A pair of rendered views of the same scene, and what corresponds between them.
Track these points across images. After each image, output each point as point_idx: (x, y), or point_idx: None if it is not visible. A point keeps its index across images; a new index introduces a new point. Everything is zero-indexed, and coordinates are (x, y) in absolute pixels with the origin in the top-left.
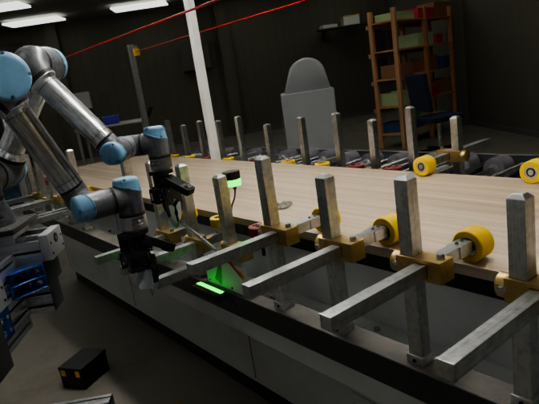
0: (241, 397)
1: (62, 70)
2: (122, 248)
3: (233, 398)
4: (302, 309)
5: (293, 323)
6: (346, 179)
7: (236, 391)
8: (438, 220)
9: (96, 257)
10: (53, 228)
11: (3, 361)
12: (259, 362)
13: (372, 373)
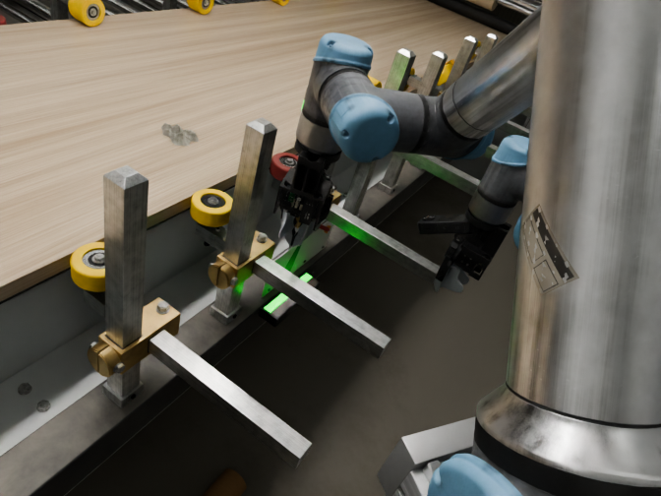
0: (108, 479)
1: None
2: (500, 245)
3: (110, 494)
4: None
5: (371, 218)
6: (21, 60)
7: (88, 493)
8: (306, 73)
9: (311, 443)
10: (445, 426)
11: None
12: None
13: (406, 197)
